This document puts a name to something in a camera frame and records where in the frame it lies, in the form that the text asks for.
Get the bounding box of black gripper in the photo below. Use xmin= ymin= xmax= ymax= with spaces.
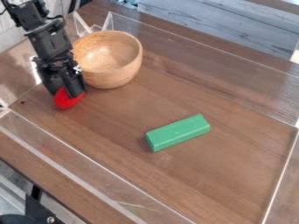
xmin=2 ymin=0 xmax=86 ymax=99

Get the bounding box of red felt strawberry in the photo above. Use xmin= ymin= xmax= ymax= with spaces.
xmin=54 ymin=87 xmax=86 ymax=109

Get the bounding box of wooden bowl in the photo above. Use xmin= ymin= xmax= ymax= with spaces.
xmin=73 ymin=31 xmax=145 ymax=89

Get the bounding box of green rectangular block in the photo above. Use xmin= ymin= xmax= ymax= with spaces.
xmin=145 ymin=115 xmax=212 ymax=152

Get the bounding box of clear acrylic enclosure wall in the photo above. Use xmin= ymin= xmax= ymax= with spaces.
xmin=0 ymin=10 xmax=299 ymax=224

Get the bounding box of black clamp mount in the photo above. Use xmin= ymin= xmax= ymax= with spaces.
xmin=0 ymin=185 xmax=66 ymax=224

